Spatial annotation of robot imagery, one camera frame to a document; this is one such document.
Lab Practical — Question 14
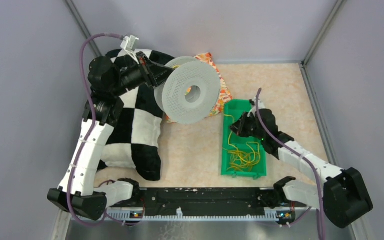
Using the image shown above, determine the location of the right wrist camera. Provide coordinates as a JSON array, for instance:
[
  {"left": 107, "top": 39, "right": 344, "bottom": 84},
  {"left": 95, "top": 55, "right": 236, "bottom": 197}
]
[{"left": 247, "top": 98, "right": 266, "bottom": 117}]

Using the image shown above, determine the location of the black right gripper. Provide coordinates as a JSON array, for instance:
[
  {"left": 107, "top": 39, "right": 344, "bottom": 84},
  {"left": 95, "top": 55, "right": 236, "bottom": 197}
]
[{"left": 228, "top": 111, "right": 265, "bottom": 141}]

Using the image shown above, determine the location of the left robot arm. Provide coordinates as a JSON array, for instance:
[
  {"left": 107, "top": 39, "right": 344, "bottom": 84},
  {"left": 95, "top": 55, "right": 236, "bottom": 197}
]
[{"left": 47, "top": 49, "right": 173, "bottom": 221}]

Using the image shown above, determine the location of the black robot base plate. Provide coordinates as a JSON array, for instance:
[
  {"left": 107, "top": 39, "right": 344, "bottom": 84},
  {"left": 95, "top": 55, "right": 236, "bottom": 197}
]
[{"left": 115, "top": 187, "right": 291, "bottom": 217}]

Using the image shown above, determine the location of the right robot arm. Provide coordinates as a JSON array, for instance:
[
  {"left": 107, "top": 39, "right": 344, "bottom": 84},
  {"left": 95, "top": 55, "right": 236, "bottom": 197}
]
[{"left": 229, "top": 108, "right": 374, "bottom": 229}]

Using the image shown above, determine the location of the green plastic compartment bin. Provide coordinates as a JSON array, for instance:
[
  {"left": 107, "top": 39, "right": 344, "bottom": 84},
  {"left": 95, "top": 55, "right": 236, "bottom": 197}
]
[{"left": 220, "top": 99, "right": 267, "bottom": 180}]

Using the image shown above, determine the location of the black white checkered pillow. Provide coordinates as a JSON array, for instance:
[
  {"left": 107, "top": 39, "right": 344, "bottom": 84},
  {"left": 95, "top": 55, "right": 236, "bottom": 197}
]
[{"left": 76, "top": 48, "right": 180, "bottom": 182}]

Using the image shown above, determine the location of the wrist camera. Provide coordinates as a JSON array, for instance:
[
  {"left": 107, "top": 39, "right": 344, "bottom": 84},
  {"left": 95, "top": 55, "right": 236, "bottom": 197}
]
[
  {"left": 120, "top": 35, "right": 140, "bottom": 53},
  {"left": 247, "top": 98, "right": 266, "bottom": 117}
]

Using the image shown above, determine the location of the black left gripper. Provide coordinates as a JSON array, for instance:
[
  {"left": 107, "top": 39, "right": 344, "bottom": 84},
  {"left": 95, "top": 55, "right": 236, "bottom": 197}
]
[{"left": 110, "top": 50, "right": 177, "bottom": 97}]

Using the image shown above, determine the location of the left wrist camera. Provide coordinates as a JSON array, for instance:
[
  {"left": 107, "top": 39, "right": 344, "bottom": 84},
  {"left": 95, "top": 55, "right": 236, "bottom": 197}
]
[{"left": 120, "top": 35, "right": 140, "bottom": 53}]

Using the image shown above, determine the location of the yellow cable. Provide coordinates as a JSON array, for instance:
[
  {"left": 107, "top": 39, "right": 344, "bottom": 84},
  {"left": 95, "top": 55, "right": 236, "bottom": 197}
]
[{"left": 223, "top": 114, "right": 262, "bottom": 172}]

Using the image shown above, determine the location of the white perforated cable spool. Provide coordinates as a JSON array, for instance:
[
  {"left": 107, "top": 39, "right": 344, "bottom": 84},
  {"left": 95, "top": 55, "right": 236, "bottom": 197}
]
[{"left": 153, "top": 55, "right": 222, "bottom": 126}]

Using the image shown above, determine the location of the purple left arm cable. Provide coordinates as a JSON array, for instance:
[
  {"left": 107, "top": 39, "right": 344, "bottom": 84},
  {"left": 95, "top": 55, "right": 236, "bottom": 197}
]
[{"left": 66, "top": 33, "right": 127, "bottom": 228}]

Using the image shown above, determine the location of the floral orange fabric pouch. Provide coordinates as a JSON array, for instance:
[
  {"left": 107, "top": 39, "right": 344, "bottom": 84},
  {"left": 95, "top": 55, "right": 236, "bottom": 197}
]
[{"left": 163, "top": 52, "right": 233, "bottom": 124}]

